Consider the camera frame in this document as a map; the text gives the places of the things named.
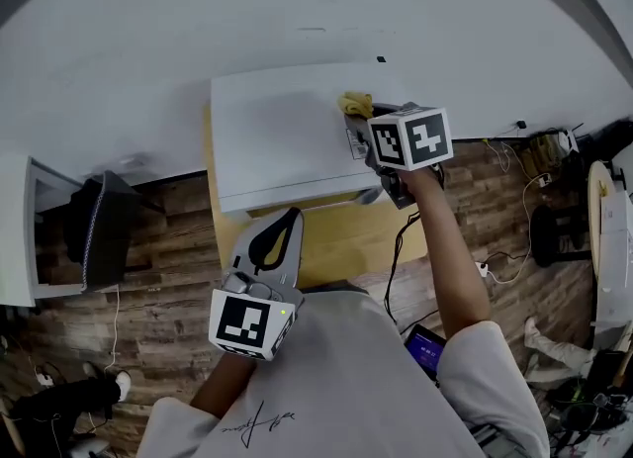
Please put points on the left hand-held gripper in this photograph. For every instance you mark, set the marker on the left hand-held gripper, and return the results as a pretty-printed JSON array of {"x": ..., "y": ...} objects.
[{"x": 240, "y": 322}]

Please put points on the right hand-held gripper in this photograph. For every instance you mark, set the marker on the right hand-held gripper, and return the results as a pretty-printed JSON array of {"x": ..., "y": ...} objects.
[{"x": 427, "y": 137}]

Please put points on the yellow cloth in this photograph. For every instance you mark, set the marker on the yellow cloth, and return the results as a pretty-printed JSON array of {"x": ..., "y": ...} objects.
[{"x": 355, "y": 104}]

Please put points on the white microwave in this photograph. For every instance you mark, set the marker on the white microwave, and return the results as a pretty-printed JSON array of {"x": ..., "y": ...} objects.
[{"x": 277, "y": 139}]

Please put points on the person's right forearm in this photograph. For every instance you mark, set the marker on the person's right forearm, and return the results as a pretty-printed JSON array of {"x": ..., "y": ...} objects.
[{"x": 450, "y": 258}]

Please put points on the person's left forearm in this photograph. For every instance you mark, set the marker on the person's left forearm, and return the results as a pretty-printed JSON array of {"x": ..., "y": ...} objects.
[{"x": 222, "y": 387}]

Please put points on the person's grey trousers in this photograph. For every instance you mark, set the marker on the person's grey trousers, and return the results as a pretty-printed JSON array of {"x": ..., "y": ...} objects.
[{"x": 336, "y": 288}]

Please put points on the light wooden table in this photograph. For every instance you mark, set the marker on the light wooden table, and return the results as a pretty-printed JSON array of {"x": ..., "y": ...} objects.
[{"x": 346, "y": 238}]

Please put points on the person's white shirt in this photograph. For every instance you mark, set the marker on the person's white shirt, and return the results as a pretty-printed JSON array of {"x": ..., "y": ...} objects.
[{"x": 336, "y": 387}]

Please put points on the dark grey chair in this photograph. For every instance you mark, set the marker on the dark grey chair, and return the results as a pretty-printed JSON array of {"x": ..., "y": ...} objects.
[{"x": 109, "y": 228}]

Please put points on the brown cardboard box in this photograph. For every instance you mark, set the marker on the brown cardboard box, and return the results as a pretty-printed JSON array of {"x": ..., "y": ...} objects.
[{"x": 541, "y": 154}]

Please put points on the black phone with purple screen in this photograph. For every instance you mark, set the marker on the black phone with purple screen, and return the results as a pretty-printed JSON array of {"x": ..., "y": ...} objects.
[{"x": 424, "y": 351}]

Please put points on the small white adapter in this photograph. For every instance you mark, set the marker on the small white adapter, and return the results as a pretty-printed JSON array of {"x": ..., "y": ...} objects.
[{"x": 544, "y": 180}]

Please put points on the white power strip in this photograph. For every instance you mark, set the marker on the white power strip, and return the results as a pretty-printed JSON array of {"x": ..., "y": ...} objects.
[{"x": 483, "y": 269}]

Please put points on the white router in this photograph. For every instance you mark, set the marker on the white router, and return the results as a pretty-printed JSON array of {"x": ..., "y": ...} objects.
[{"x": 569, "y": 142}]

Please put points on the black stool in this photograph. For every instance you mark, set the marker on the black stool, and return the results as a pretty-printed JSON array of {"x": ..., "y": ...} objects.
[{"x": 546, "y": 238}]

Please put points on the round wooden table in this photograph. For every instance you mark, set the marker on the round wooden table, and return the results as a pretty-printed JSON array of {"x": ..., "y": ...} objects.
[{"x": 596, "y": 218}]

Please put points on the white desk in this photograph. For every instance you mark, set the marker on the white desk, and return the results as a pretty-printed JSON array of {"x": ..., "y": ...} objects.
[{"x": 15, "y": 228}]

